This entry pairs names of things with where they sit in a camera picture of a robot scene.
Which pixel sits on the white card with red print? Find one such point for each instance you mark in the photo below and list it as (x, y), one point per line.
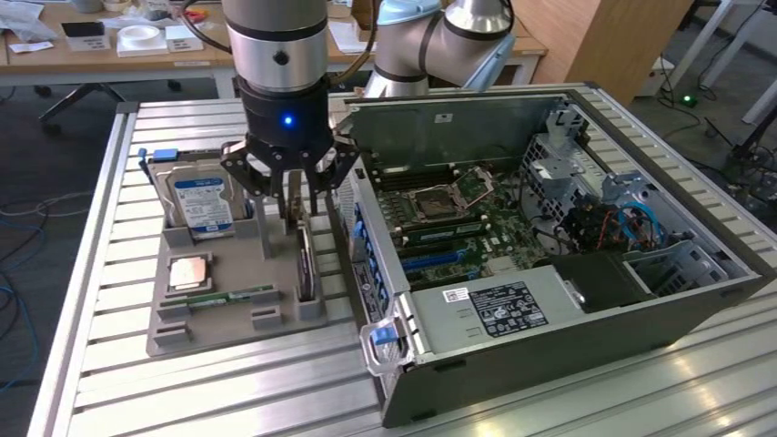
(31, 47)

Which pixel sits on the green motherboard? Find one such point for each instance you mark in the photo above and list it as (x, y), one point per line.
(504, 227)

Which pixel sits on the silver drive cage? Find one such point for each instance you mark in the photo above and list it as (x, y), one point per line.
(559, 182)

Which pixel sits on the small cardboard box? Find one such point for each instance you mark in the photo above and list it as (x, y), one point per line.
(359, 9)

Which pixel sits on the black RAM slot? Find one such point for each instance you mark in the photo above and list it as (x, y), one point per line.
(419, 184)
(416, 177)
(412, 170)

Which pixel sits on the device with green light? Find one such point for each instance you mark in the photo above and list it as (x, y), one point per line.
(688, 98)

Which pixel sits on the crumpled clear plastic bag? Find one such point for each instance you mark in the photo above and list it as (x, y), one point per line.
(24, 23)

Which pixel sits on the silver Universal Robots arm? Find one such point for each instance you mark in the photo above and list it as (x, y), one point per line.
(276, 45)

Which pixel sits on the CPU socket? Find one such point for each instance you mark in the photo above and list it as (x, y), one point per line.
(433, 205)

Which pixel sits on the white table frame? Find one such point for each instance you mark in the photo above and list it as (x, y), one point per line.
(764, 107)

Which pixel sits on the wooden desk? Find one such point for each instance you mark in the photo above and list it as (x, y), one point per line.
(60, 59)

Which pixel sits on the white paper stack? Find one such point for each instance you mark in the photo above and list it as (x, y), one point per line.
(343, 43)

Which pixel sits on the black tripod stand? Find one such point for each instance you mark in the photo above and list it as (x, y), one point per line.
(753, 136)

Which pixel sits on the copper-toned CPU chip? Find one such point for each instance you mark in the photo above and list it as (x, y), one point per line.
(188, 273)

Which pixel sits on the open grey PC case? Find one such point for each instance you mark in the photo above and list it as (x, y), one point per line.
(547, 364)

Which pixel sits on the green RAM stick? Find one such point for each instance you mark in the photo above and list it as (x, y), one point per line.
(212, 296)
(443, 233)

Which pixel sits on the silver disk bay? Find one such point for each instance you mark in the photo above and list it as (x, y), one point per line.
(685, 268)

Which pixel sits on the blue expansion slot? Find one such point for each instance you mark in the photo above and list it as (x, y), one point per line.
(433, 258)

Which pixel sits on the grey plastic parts rack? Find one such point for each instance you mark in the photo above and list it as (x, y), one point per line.
(243, 273)

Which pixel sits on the hard disk in blue carrier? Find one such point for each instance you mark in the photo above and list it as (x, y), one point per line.
(200, 200)

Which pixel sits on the blue card retention clip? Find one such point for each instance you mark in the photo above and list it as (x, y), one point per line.
(372, 275)
(359, 231)
(379, 291)

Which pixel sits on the graphics card with black fan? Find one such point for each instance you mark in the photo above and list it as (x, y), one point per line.
(307, 268)

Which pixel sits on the grey power supply unit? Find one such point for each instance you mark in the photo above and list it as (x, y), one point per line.
(443, 328)

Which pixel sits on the small red item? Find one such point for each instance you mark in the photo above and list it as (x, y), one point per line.
(193, 16)

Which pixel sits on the black chair base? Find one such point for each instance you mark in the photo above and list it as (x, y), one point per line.
(72, 98)

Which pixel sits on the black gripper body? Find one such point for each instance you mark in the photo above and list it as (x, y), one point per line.
(285, 104)

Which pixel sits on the white box with black top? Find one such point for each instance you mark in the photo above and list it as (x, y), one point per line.
(88, 43)

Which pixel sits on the white square base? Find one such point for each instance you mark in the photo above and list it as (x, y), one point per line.
(143, 50)

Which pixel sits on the grey cup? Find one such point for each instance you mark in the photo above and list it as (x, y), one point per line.
(88, 5)

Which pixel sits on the white labelled box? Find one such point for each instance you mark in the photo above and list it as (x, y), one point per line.
(181, 36)

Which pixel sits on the metal socket cover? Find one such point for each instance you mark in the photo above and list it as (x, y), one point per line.
(473, 186)

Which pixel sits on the wooden cabinet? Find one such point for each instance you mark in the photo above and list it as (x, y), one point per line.
(652, 64)

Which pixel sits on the white box with red button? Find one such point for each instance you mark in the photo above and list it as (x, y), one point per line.
(659, 82)

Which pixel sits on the blue case release latch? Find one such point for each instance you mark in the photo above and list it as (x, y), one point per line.
(383, 341)

